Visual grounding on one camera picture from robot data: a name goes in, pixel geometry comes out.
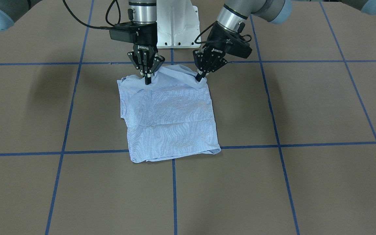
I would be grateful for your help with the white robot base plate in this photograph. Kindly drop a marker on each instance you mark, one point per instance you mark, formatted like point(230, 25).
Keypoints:
point(178, 24)

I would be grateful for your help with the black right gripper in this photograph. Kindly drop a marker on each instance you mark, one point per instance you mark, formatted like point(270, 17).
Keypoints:
point(144, 42)

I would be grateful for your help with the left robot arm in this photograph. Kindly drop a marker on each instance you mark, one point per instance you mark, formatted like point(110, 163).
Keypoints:
point(235, 11)

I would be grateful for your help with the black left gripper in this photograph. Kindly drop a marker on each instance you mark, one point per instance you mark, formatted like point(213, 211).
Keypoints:
point(216, 41)

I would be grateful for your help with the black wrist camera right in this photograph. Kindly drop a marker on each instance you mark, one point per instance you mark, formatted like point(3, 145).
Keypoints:
point(124, 32)

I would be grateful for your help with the light blue striped shirt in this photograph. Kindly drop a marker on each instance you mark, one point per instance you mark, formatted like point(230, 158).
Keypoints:
point(170, 118)

